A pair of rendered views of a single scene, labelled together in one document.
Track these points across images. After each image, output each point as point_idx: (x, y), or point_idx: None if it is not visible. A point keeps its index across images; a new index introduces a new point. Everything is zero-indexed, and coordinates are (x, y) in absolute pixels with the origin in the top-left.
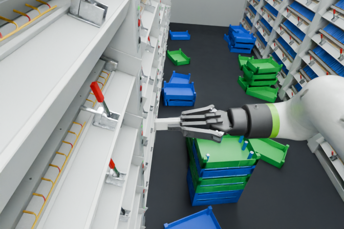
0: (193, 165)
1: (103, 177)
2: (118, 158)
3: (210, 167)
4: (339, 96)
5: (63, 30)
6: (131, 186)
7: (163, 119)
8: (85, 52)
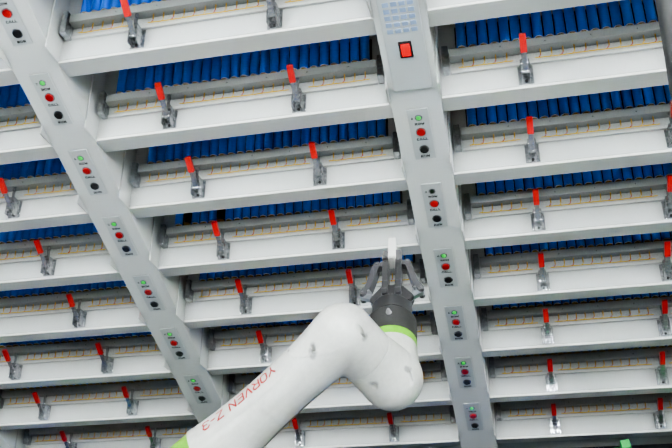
0: None
1: (271, 192)
2: (364, 236)
3: None
4: (318, 314)
5: (272, 104)
6: None
7: (392, 243)
8: (259, 119)
